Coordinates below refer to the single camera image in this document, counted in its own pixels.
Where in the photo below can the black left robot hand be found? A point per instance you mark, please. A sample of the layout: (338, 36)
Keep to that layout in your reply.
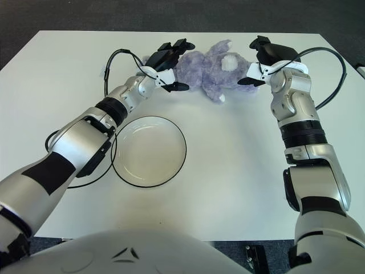
(162, 60)

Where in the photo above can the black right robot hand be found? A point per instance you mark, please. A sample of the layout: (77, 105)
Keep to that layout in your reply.
(276, 54)

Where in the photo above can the purple plush rabbit doll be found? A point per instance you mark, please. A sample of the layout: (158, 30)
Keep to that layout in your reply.
(205, 71)

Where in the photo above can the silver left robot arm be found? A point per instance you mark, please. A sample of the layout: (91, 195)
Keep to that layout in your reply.
(71, 148)

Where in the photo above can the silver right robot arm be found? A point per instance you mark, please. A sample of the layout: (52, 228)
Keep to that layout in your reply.
(293, 102)

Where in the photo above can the white plate black rim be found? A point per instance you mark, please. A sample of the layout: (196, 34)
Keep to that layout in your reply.
(148, 152)

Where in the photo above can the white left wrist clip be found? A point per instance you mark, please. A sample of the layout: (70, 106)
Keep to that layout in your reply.
(166, 76)

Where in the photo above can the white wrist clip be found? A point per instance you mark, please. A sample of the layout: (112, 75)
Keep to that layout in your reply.
(166, 76)
(253, 71)

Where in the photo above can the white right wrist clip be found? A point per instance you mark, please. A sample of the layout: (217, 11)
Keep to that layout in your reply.
(253, 71)

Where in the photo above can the grey furniture edge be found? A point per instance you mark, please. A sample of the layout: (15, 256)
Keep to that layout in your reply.
(360, 71)

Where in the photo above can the silver robot torso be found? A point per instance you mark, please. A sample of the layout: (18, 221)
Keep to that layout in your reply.
(128, 257)

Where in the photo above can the black metal bracket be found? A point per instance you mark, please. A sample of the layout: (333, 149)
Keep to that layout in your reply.
(256, 257)

